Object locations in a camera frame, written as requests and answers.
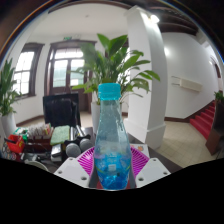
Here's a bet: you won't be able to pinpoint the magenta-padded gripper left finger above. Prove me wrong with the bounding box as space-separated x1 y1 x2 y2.
53 146 98 189

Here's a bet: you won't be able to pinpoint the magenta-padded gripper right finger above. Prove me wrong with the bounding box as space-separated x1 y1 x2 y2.
128 146 172 189

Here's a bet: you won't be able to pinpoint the clear blue-capped drink bottle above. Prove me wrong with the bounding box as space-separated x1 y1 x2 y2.
93 82 133 191

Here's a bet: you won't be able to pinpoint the grey-headed black microphone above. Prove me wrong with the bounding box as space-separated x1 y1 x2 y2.
78 125 94 153
65 125 82 159

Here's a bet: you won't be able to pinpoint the flat black device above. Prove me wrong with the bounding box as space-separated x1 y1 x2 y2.
50 142 65 158

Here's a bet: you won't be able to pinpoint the white printed paper sheet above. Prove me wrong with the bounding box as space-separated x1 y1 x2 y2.
129 142 150 158

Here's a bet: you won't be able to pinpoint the green cloth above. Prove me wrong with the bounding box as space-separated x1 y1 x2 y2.
49 124 72 147

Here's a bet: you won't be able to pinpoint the brown box with white jars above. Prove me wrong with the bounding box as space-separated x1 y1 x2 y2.
24 122 55 153

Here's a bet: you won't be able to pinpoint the black office chair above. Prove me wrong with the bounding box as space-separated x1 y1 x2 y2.
42 92 82 129

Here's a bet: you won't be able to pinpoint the red plastic box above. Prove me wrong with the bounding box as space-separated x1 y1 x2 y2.
6 133 26 155

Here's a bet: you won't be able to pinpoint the green and white box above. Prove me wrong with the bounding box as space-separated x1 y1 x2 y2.
13 127 30 136

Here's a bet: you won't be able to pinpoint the colourful round stickers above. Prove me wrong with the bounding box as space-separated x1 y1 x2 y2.
0 146 16 161

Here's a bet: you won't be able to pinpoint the red carpeted staircase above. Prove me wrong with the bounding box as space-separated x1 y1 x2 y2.
189 99 224 156

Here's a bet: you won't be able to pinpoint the dark wooden glazed door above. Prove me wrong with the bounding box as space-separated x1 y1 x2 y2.
43 39 98 113

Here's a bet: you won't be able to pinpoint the green plant in white pot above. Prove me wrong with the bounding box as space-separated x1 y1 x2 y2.
70 32 161 135
0 57 23 138

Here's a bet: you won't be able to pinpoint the dark-framed window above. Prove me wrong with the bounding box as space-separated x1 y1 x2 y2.
12 41 45 100

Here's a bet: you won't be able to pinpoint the white wall-mounted unit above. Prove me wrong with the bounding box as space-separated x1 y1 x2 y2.
171 75 204 94

